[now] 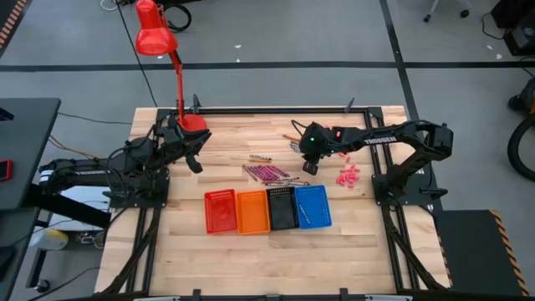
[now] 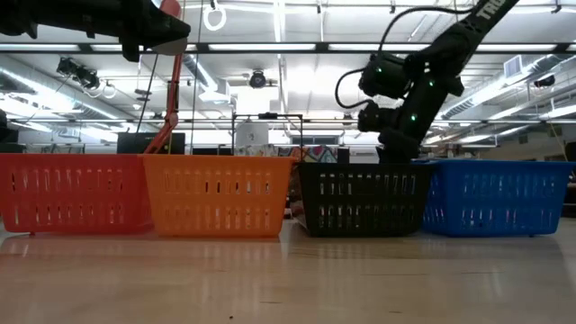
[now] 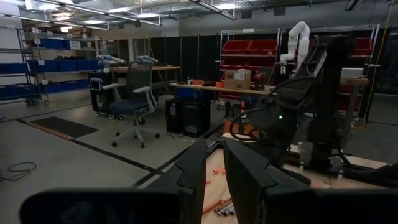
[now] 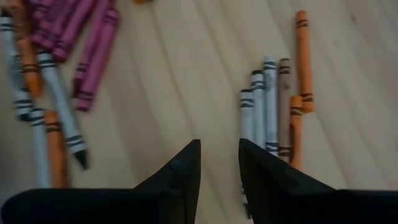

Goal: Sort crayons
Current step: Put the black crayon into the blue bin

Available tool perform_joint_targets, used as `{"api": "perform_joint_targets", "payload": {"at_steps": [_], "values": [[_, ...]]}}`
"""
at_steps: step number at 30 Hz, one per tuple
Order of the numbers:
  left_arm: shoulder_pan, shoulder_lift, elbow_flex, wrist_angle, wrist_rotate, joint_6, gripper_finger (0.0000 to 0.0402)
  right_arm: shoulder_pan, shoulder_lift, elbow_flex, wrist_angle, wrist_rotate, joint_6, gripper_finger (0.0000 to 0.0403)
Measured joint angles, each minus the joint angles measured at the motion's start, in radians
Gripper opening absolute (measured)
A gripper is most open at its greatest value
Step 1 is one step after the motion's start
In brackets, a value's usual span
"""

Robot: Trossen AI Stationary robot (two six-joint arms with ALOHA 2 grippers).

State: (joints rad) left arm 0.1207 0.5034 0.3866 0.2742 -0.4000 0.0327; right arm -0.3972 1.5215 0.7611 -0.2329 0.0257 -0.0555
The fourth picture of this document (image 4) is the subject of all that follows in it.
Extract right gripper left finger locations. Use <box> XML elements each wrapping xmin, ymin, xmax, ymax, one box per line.
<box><xmin>133</xmin><ymin>139</ymin><xmax>202</xmax><ymax>224</ymax></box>

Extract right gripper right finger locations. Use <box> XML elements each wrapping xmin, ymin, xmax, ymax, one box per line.
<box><xmin>238</xmin><ymin>138</ymin><xmax>340</xmax><ymax>224</ymax></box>

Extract pale grey crayon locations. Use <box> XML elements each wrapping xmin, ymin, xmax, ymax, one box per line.
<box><xmin>36</xmin><ymin>50</ymin><xmax>90</xmax><ymax>171</ymax></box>
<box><xmin>250</xmin><ymin>70</ymin><xmax>267</xmax><ymax>149</ymax></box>
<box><xmin>262</xmin><ymin>57</ymin><xmax>279</xmax><ymax>157</ymax></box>
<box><xmin>27</xmin><ymin>108</ymin><xmax>52</xmax><ymax>189</ymax></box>
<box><xmin>238</xmin><ymin>89</ymin><xmax>256</xmax><ymax>220</ymax></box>
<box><xmin>0</xmin><ymin>9</ymin><xmax>34</xmax><ymax>123</ymax></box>

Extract brown crayon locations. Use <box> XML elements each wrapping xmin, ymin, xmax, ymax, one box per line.
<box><xmin>277</xmin><ymin>57</ymin><xmax>293</xmax><ymax>164</ymax></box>

